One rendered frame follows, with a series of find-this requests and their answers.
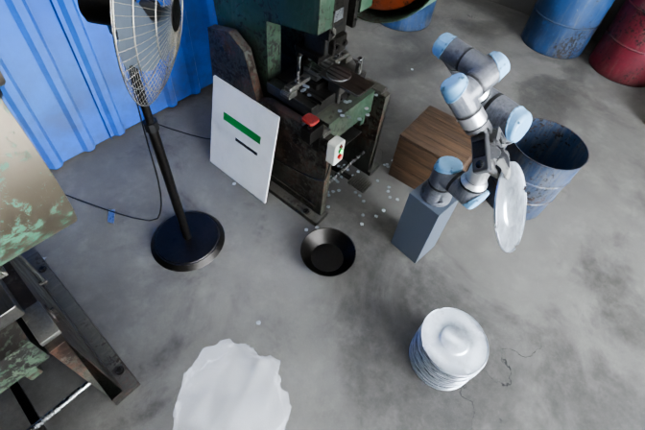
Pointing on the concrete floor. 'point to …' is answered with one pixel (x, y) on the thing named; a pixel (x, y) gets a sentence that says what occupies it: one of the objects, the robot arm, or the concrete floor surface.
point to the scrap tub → (544, 162)
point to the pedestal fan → (166, 16)
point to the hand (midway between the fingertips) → (503, 178)
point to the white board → (243, 138)
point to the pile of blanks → (429, 372)
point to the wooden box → (429, 147)
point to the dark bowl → (327, 251)
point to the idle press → (42, 284)
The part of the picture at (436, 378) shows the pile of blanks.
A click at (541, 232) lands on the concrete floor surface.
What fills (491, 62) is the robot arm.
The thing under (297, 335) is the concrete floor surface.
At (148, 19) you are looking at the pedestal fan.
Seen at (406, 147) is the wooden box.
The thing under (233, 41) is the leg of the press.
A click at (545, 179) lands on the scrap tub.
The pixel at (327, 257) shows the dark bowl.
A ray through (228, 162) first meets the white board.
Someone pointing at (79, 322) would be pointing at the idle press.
